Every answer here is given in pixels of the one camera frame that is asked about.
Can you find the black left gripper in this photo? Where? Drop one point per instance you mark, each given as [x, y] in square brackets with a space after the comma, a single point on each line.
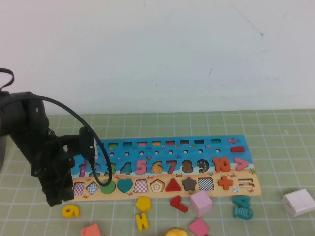
[56, 157]

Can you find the yellow number six piece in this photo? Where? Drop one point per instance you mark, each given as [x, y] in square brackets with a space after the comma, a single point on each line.
[70, 212]

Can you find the pink number five piece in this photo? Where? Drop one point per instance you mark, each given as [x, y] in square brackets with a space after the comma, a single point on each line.
[140, 167]

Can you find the yellow equals sign piece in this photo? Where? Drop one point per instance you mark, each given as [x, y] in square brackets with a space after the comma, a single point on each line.
[142, 222]

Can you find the blue wooden number puzzle board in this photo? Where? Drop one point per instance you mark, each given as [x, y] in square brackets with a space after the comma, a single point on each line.
[160, 155]

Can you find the red number seven piece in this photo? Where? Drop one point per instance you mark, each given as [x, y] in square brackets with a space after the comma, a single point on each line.
[177, 202]

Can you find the yellow rounded piece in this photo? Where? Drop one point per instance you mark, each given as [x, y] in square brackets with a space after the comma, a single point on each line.
[176, 233]

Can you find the orange plus sign piece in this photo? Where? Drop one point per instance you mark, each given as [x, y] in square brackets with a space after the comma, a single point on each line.
[225, 183]

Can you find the orange number ten piece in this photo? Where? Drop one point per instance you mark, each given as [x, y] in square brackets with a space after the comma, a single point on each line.
[224, 165]

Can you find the red minus sign piece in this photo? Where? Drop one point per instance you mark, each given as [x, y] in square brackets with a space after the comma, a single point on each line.
[237, 149]

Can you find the teal number four piece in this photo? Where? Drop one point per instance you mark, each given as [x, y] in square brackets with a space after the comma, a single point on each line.
[242, 201]

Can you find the pink greater-than sign piece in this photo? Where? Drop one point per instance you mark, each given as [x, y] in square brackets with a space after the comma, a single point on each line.
[242, 164]

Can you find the teal fish piece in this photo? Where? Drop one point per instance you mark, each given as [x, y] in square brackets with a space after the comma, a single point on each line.
[243, 213]

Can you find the green circle block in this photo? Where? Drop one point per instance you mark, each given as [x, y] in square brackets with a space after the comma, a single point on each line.
[108, 189]

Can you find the salmon orange block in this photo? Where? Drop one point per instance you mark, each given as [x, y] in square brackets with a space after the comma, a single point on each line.
[91, 231]

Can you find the teal heart block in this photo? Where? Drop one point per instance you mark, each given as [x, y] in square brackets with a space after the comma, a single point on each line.
[124, 185]

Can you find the yellow pentagon block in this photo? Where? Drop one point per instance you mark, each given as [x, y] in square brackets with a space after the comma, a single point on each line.
[143, 204]

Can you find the red triangle block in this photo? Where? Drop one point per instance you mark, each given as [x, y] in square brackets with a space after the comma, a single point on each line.
[173, 186]

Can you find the green checked table mat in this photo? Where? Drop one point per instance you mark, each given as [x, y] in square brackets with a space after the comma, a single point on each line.
[172, 221]

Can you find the brown star block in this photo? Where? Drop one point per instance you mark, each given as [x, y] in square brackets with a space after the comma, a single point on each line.
[190, 184]

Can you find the light pink square block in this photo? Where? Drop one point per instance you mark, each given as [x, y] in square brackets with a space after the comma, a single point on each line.
[200, 202]

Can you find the pink diamond block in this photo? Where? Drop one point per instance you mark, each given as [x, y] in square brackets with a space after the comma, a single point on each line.
[198, 227]

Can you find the white box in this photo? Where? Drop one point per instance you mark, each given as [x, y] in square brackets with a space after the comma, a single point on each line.
[297, 202]

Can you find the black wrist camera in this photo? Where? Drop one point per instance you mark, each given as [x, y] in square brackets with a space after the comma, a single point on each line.
[87, 146]

